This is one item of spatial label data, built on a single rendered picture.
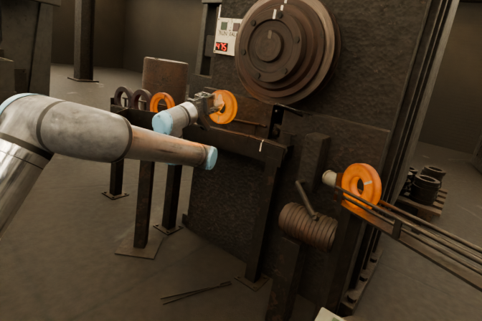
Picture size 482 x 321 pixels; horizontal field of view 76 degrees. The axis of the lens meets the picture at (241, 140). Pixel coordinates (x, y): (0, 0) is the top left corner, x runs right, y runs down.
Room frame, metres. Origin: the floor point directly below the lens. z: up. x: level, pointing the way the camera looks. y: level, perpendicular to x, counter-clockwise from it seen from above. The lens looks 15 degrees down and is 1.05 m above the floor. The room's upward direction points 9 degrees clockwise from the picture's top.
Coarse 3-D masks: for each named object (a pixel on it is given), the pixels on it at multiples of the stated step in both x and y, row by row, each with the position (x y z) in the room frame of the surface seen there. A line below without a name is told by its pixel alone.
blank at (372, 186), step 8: (352, 168) 1.01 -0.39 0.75; (360, 168) 0.98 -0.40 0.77; (368, 168) 0.95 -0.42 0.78; (344, 176) 1.03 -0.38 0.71; (352, 176) 1.00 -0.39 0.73; (360, 176) 0.97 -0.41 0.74; (368, 176) 0.94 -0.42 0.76; (376, 176) 0.93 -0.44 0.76; (344, 184) 1.03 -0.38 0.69; (352, 184) 1.01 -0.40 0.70; (368, 184) 0.93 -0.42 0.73; (376, 184) 0.92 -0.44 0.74; (352, 192) 0.99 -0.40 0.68; (368, 192) 0.92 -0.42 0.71; (376, 192) 0.91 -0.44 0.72; (368, 200) 0.91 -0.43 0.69; (376, 200) 0.91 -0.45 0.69; (360, 208) 0.94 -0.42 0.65
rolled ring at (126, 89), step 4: (120, 88) 1.99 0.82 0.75; (124, 88) 1.96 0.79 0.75; (128, 88) 1.97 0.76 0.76; (116, 92) 2.01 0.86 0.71; (120, 92) 2.01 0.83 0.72; (128, 92) 1.94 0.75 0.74; (132, 92) 1.96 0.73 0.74; (116, 96) 2.01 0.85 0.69; (120, 96) 2.03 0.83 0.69; (128, 96) 1.94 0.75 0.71; (116, 100) 2.01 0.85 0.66; (120, 100) 2.03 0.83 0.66; (128, 100) 1.94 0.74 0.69; (116, 104) 2.01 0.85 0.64; (120, 104) 2.02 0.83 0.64; (128, 104) 1.93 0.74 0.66
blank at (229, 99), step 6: (222, 90) 1.40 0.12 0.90; (222, 96) 1.39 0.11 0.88; (228, 96) 1.38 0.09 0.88; (234, 96) 1.40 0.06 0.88; (228, 102) 1.37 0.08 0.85; (234, 102) 1.37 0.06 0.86; (228, 108) 1.37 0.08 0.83; (234, 108) 1.36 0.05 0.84; (216, 114) 1.40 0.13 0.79; (222, 114) 1.38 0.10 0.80; (228, 114) 1.37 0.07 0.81; (234, 114) 1.37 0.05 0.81; (216, 120) 1.40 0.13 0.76; (222, 120) 1.38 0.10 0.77; (228, 120) 1.37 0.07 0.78
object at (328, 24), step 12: (264, 0) 1.42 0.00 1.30; (312, 0) 1.30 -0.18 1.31; (252, 12) 1.45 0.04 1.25; (324, 12) 1.27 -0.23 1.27; (240, 24) 1.48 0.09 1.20; (324, 24) 1.26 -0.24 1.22; (336, 36) 1.29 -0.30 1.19; (336, 48) 1.28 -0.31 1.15; (324, 60) 1.24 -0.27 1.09; (240, 72) 1.46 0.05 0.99; (324, 72) 1.24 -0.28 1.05; (312, 84) 1.26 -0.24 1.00; (264, 96) 1.38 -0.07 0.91; (288, 96) 1.31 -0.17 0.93; (300, 96) 1.28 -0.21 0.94
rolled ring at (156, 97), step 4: (160, 92) 1.78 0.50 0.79; (164, 92) 1.79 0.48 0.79; (156, 96) 1.79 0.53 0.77; (160, 96) 1.78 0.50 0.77; (164, 96) 1.76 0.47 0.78; (168, 96) 1.76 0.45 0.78; (152, 100) 1.81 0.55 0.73; (156, 100) 1.80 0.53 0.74; (168, 100) 1.74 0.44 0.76; (172, 100) 1.75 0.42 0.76; (152, 104) 1.81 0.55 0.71; (156, 104) 1.82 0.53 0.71; (168, 104) 1.74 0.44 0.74; (172, 104) 1.74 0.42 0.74; (152, 108) 1.81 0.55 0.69; (156, 108) 1.82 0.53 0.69; (168, 108) 1.74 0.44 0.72
